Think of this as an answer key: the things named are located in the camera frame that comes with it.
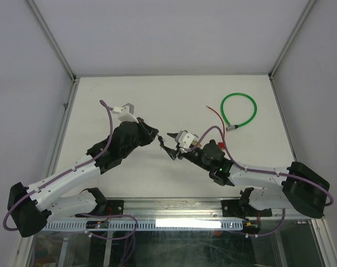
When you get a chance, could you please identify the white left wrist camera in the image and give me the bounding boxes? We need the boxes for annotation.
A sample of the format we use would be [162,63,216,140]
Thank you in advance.
[112,103,138,123]

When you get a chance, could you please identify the white perforated cable duct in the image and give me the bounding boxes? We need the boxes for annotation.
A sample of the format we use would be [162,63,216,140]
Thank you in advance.
[43,219,243,232]

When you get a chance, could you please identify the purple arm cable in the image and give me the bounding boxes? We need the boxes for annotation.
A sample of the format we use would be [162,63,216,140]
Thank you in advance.
[2,99,140,267]
[197,125,335,239]

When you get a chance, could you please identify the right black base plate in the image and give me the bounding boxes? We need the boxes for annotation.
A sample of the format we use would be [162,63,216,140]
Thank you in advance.
[221,199,272,219]

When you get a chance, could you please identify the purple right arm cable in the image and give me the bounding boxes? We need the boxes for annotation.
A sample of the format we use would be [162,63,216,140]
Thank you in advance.
[197,125,335,239]

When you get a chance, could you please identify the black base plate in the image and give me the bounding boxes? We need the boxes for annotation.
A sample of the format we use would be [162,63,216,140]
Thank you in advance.
[81,199,124,218]
[221,199,272,219]

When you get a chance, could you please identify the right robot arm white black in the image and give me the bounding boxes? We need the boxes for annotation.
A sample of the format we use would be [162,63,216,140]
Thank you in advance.
[158,131,330,219]

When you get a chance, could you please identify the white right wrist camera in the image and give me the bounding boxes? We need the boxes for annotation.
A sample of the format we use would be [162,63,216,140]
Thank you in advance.
[174,130,199,153]

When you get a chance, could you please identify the red cable padlock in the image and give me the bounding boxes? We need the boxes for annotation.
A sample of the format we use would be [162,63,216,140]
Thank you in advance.
[206,105,226,150]

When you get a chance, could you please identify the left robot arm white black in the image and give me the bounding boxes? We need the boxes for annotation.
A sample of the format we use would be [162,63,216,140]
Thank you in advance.
[7,118,159,238]

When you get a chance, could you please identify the aluminium mounting rail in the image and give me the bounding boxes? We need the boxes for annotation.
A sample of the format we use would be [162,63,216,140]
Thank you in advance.
[45,196,326,223]

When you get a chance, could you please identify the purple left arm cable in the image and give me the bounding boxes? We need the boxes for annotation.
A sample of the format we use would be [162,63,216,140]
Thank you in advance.
[2,99,140,267]

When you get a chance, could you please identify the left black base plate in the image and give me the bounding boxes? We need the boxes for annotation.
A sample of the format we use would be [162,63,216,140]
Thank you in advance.
[81,199,124,218]

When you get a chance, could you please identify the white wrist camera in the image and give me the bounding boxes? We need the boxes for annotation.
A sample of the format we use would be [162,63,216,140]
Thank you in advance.
[112,103,138,123]
[174,130,199,153]

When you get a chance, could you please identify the green cable lock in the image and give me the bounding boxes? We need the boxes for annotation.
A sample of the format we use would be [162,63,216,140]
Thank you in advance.
[219,92,258,132]

